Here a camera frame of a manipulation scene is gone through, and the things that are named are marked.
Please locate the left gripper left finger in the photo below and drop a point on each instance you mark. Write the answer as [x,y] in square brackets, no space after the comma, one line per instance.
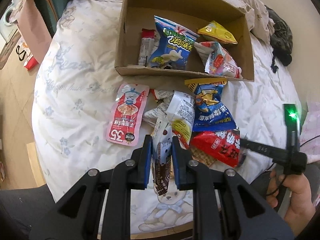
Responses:
[97,206]

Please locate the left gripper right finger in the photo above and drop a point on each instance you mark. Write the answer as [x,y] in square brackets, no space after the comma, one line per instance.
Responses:
[225,206]

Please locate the red cartoon snack bag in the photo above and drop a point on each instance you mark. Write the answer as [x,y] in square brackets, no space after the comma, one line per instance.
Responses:
[223,146]

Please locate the small chocolate cookie pack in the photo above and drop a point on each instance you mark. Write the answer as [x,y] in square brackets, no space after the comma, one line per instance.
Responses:
[161,155]

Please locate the blue yellow chip bag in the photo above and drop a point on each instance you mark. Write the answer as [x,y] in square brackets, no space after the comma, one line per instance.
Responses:
[210,113]

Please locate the white red popcorn bag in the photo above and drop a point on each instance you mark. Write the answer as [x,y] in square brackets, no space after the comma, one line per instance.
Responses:
[178,108]

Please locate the yellow snack bag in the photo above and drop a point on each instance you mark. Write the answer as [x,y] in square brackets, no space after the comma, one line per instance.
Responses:
[216,32]

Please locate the blue white puff snack bag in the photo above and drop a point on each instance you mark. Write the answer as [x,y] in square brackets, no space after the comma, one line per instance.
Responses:
[174,45]

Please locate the person's right hand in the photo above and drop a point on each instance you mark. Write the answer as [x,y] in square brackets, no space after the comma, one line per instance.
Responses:
[301,209]

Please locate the dark garment on bed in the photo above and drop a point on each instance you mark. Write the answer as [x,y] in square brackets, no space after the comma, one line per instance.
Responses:
[281,41]

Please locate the red white snack bag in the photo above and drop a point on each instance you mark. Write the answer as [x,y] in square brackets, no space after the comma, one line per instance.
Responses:
[217,60]

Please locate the pink fish snack pouch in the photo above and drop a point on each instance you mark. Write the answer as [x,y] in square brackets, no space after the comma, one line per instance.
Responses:
[126,114]

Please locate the white floral bed sheet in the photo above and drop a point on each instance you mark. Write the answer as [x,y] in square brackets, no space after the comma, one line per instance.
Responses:
[77,83]

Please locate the brown cardboard box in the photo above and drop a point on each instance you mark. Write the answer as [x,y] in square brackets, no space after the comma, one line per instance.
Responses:
[193,14]

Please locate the red white wafer bar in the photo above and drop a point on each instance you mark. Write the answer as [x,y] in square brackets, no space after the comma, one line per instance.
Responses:
[146,46]

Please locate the white washing machine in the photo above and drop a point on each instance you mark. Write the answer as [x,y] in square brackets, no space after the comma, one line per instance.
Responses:
[8,29]

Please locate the pink green folded blanket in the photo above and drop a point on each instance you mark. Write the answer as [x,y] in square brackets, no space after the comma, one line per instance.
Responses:
[37,20]

